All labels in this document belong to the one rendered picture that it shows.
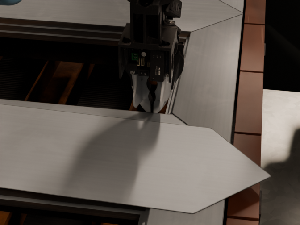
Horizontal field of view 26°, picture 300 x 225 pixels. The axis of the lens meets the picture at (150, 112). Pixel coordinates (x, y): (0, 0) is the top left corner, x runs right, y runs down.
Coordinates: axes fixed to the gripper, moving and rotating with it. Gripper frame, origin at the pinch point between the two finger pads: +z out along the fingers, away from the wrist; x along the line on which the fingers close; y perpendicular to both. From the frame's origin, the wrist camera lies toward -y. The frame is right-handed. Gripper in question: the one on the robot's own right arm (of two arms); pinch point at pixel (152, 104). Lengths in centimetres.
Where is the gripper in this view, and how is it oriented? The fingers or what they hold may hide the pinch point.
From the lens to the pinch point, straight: 97.1
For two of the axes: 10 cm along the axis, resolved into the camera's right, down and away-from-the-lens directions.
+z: 0.0, 8.2, 5.7
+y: -1.6, 5.7, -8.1
